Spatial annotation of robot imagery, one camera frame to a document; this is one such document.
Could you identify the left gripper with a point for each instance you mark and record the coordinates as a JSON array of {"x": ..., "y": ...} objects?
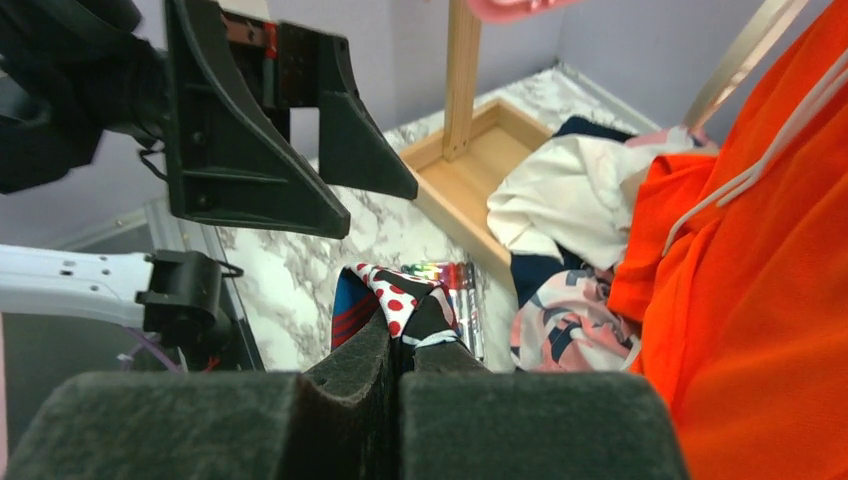
[{"x": 227, "y": 163}]

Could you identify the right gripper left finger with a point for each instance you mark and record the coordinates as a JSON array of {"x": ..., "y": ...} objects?
[{"x": 329, "y": 422}]

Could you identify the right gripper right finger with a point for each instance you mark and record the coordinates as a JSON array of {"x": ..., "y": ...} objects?
[{"x": 458, "y": 420}]

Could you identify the comic print shorts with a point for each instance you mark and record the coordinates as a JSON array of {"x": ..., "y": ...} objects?
[{"x": 417, "y": 311}]

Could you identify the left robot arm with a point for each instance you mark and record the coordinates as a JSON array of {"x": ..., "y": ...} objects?
[{"x": 71, "y": 71}]

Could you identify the pink hanger right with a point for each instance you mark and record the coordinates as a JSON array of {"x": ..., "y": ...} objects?
[{"x": 508, "y": 11}]

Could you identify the orange shorts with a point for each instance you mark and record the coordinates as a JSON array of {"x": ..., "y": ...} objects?
[{"x": 736, "y": 272}]

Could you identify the cream hanger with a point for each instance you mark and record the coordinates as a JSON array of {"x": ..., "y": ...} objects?
[{"x": 755, "y": 40}]

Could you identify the pack of coloured markers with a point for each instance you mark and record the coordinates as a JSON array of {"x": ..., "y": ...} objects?
[{"x": 458, "y": 279}]

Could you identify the wooden clothes rack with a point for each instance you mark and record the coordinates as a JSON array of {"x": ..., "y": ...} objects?
[{"x": 459, "y": 166}]

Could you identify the pink white navy garment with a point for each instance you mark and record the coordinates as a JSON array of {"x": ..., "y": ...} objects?
[{"x": 564, "y": 214}]

